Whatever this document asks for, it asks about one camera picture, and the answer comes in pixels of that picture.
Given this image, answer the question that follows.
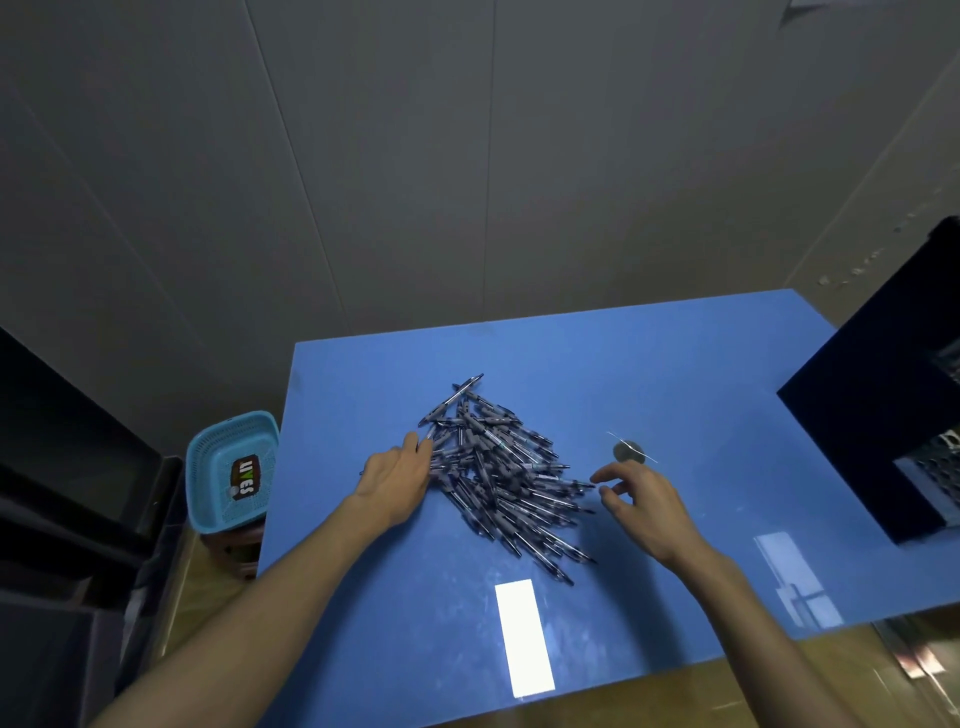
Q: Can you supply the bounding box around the person's right hand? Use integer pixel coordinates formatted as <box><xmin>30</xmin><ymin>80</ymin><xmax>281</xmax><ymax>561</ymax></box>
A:
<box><xmin>589</xmin><ymin>461</ymin><xmax>714</xmax><ymax>577</ymax></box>

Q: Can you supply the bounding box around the person's left hand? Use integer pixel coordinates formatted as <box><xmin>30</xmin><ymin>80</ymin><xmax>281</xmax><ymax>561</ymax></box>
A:
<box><xmin>350</xmin><ymin>431</ymin><xmax>436</xmax><ymax>531</ymax></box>

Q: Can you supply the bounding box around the pile of grey pens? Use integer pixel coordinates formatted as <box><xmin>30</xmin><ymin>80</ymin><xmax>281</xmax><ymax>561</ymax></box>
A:
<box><xmin>414</xmin><ymin>372</ymin><xmax>599</xmax><ymax>589</ymax></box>

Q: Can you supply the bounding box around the black tiered pen display stand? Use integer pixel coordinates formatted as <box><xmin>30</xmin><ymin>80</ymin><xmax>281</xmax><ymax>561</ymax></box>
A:
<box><xmin>776</xmin><ymin>215</ymin><xmax>960</xmax><ymax>547</ymax></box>

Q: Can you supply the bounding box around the person's left forearm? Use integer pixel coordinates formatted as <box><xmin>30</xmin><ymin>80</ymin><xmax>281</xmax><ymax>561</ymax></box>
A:
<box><xmin>88</xmin><ymin>498</ymin><xmax>385</xmax><ymax>728</ymax></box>

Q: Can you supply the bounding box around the person's right forearm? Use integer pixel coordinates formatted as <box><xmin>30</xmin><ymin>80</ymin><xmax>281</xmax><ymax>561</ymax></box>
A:
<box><xmin>673</xmin><ymin>549</ymin><xmax>865</xmax><ymax>728</ymax></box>

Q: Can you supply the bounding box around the small round metal disc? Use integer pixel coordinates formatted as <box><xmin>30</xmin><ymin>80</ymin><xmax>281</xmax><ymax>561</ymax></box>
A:
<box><xmin>605</xmin><ymin>430</ymin><xmax>661</xmax><ymax>467</ymax></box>

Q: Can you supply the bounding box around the blue table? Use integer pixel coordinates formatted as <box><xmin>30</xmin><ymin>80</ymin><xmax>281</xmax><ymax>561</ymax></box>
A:
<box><xmin>254</xmin><ymin>288</ymin><xmax>960</xmax><ymax>728</ymax></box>

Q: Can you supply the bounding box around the brown plastic stool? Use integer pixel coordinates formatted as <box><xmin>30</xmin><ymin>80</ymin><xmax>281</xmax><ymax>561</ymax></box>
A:
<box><xmin>199</xmin><ymin>520</ymin><xmax>268</xmax><ymax>583</ymax></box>

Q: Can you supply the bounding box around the blue plastic basket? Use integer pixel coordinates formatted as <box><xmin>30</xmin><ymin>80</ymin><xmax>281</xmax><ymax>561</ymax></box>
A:
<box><xmin>185</xmin><ymin>409</ymin><xmax>281</xmax><ymax>535</ymax></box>

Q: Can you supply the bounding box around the black shelf unit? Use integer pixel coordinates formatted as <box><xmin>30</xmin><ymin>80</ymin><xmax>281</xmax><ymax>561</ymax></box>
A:
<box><xmin>0</xmin><ymin>326</ymin><xmax>186</xmax><ymax>728</ymax></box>

